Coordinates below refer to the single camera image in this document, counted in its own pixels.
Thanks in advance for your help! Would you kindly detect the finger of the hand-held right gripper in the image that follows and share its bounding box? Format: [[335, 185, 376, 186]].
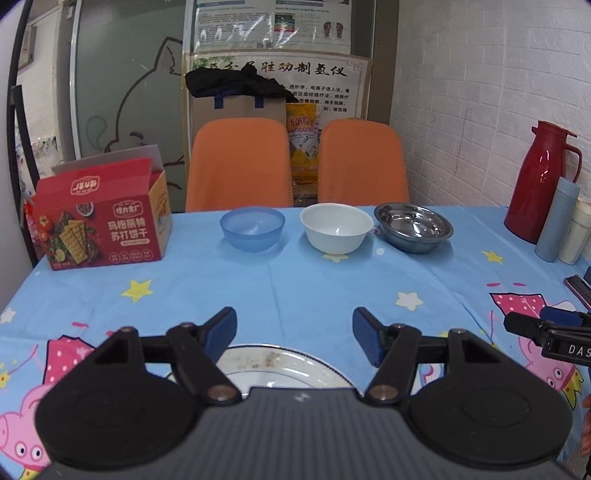
[[503, 312, 561, 346], [539, 306, 591, 328]]

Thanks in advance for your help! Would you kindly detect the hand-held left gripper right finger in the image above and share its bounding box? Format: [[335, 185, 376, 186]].
[[352, 307, 503, 403]]

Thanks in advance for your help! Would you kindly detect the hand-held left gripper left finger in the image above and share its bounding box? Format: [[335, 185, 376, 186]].
[[95, 307, 242, 403]]

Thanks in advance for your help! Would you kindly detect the floral rim ceramic plate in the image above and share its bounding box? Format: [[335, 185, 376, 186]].
[[166, 344, 363, 398]]

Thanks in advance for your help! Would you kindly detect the smartphone in clear case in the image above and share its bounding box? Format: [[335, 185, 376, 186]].
[[563, 274, 591, 308]]

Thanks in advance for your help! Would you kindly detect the cream cup with lid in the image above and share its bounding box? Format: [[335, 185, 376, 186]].
[[557, 199, 591, 266]]

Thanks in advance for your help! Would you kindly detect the grey-blue bottle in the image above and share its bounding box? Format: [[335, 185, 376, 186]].
[[534, 176, 581, 263]]

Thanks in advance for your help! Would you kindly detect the blue plastic bowl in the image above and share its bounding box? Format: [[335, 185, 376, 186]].
[[220, 208, 286, 253]]

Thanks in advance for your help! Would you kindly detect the white ceramic bowl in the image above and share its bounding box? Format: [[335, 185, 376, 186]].
[[300, 203, 375, 256]]

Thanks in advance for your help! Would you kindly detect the stainless steel bowl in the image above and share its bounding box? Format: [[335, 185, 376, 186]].
[[374, 203, 455, 255]]

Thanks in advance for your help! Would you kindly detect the red thermos jug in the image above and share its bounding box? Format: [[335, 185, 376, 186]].
[[503, 121, 583, 245]]

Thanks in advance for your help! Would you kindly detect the red cardboard cracker box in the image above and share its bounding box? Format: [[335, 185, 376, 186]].
[[24, 144, 174, 272]]

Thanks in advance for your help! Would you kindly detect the orange chair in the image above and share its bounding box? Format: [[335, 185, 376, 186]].
[[185, 118, 295, 213], [318, 119, 411, 206]]

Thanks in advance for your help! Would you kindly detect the yellow snack bag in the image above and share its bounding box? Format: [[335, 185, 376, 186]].
[[285, 102, 322, 185]]

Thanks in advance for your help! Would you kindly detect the brown cardboard box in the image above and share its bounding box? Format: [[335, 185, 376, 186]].
[[191, 95, 287, 139]]

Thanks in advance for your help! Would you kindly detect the black cloth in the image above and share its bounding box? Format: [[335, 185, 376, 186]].
[[185, 67, 300, 103]]

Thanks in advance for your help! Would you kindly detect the framed text poster board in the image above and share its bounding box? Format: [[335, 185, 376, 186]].
[[182, 52, 374, 136]]

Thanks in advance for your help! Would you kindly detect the black metal stand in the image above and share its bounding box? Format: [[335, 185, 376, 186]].
[[8, 0, 48, 269]]

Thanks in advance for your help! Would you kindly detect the wall poster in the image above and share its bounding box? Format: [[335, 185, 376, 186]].
[[194, 0, 352, 52]]

